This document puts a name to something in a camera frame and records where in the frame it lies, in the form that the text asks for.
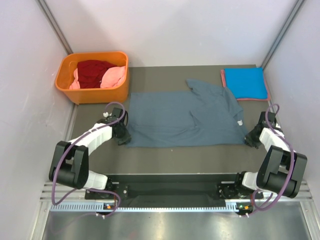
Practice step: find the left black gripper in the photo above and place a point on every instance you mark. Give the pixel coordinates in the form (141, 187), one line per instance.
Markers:
(126, 137)

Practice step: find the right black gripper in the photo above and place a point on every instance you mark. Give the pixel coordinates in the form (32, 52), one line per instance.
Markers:
(250, 142)

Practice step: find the grey-blue t shirt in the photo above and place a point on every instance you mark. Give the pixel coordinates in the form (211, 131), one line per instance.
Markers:
(205, 115)

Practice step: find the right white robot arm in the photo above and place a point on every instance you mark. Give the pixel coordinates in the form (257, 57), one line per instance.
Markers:
(269, 177)

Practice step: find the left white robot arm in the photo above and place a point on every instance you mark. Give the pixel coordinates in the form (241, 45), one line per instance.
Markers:
(70, 162)

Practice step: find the pink t shirt in bin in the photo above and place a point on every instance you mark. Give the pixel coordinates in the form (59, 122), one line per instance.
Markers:
(112, 78)

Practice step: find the folded bright blue t shirt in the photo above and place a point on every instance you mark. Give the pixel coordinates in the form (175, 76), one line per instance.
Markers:
(246, 82)

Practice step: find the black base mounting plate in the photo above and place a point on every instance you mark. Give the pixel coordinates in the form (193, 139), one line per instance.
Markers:
(163, 190)

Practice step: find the dark red t shirt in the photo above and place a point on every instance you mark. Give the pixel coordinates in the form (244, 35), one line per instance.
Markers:
(90, 73)

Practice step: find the folded pink t shirt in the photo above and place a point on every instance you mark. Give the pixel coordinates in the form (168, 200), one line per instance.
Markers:
(223, 78)

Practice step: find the orange plastic bin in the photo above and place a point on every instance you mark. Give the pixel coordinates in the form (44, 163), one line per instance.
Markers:
(65, 76)

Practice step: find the aluminium frame rail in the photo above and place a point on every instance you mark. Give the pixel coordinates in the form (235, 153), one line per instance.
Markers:
(61, 190)

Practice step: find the right aluminium corner post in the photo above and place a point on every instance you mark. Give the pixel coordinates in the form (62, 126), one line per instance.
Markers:
(293, 13)

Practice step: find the aluminium corner post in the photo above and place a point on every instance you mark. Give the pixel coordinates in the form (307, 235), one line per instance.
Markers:
(54, 25)
(293, 13)

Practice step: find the left aluminium corner post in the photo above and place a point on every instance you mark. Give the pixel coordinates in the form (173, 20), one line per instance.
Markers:
(54, 25)

